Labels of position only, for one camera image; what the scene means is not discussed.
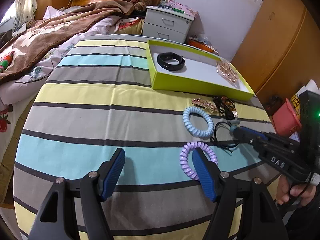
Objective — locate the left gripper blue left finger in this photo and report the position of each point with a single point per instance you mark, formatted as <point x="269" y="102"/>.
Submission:
<point x="109" y="173"/>

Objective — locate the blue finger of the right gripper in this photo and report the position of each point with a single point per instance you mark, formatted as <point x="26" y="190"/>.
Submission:
<point x="247" y="134"/>

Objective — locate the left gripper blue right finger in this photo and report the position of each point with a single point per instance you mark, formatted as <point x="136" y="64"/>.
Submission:
<point x="208" y="174"/>

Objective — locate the pink rhinestone hair clip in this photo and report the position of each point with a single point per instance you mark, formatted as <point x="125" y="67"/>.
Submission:
<point x="204" y="104"/>

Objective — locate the person's right hand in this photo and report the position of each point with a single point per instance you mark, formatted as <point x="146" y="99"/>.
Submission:
<point x="284" y="191"/>

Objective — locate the pink plastic bin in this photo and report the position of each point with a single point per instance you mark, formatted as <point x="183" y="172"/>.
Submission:
<point x="285" y="120"/>

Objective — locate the yellow printed box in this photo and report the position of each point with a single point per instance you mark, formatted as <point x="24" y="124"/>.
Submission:
<point x="295" y="102"/>

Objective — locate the striped tablecloth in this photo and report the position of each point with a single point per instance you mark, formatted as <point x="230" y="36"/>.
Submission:
<point x="97" y="99"/>

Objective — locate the beige hair claw clip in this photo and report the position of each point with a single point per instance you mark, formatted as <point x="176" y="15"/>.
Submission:
<point x="225" y="70"/>

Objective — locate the wooden wardrobe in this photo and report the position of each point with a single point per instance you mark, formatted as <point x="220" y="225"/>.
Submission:
<point x="280" y="52"/>

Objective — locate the lime green shallow box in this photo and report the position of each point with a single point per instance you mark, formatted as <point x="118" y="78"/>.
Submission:
<point x="199" y="73"/>

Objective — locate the black fitness band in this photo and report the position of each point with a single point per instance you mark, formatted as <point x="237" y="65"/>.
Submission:
<point x="171" y="61"/>

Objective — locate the orange basket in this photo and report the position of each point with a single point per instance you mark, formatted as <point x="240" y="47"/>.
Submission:
<point x="201" y="43"/>

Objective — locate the yellow pillow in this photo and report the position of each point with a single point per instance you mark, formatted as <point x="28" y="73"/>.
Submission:
<point x="130" y="26"/>

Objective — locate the grey drawer nightstand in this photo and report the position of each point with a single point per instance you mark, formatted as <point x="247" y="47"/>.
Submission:
<point x="166" y="24"/>

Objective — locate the brown blanket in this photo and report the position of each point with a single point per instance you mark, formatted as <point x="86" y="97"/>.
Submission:
<point x="33" y="44"/>

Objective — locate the pink floral box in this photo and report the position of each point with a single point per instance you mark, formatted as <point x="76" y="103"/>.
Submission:
<point x="178" y="7"/>

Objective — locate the patterned curtain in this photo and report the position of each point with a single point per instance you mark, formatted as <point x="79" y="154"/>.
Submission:
<point x="25" y="12"/>

